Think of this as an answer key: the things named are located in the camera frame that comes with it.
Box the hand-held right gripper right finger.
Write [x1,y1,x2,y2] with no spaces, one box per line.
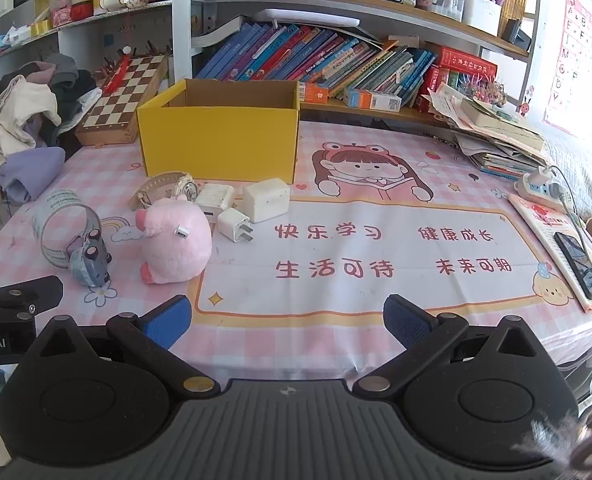
[352,294,552,399]

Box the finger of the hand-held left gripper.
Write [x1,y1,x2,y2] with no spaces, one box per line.
[0,275,65,322]

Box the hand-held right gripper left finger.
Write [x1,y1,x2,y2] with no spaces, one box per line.
[40,295,223,397]

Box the clear printed tape roll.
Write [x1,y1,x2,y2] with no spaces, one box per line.
[32,189,104,271]

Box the pink plush pig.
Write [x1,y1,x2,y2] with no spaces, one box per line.
[135,197,214,286]

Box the blue purple toy car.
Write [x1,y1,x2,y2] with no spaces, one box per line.
[66,229,113,288]

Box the small white plug charger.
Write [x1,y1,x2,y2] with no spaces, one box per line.
[217,208,254,245]

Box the large white cube charger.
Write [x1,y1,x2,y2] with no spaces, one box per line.
[243,178,291,224]

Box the yellow cardboard box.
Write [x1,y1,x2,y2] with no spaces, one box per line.
[137,79,301,185]

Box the pink checked desktop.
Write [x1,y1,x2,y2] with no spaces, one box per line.
[0,117,592,386]

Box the lavender cloth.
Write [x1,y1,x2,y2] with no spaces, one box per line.
[0,147,67,203]

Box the pink white booklet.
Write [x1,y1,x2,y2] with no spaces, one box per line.
[508,192,592,313]

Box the black smartphone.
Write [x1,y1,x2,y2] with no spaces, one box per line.
[554,232,592,301]

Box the grey fuzzy cloth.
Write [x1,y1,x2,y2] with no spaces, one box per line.
[516,400,592,468]

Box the white power strip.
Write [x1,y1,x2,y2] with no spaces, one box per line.
[518,167,576,211]

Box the pile of clothes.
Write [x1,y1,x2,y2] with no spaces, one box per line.
[0,54,104,226]

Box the stack of papers and books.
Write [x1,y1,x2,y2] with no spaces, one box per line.
[428,82,551,181]

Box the wooden chessboard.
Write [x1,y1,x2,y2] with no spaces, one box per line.
[74,54,169,147]

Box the orange blue medicine box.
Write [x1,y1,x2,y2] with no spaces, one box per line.
[343,87,403,112]

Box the red tassel ornament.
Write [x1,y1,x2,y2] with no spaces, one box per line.
[103,47,133,95]

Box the small orange box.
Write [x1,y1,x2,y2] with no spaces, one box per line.
[298,82,329,105]

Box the red dictionary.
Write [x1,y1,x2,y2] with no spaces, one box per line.
[438,46,498,81]

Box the white wooden bookshelf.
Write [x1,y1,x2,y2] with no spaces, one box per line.
[0,0,544,126]

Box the row of leaning books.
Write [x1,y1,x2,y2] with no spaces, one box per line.
[196,22,439,101]

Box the small black box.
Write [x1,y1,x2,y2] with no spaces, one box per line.
[506,19,531,46]

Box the white desk organiser container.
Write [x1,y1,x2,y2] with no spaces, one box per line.
[463,0,504,37]

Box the row of yellow books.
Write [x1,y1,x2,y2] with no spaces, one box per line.
[493,0,531,36]

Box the alphabet wall poster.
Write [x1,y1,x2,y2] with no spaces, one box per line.
[543,0,592,138]

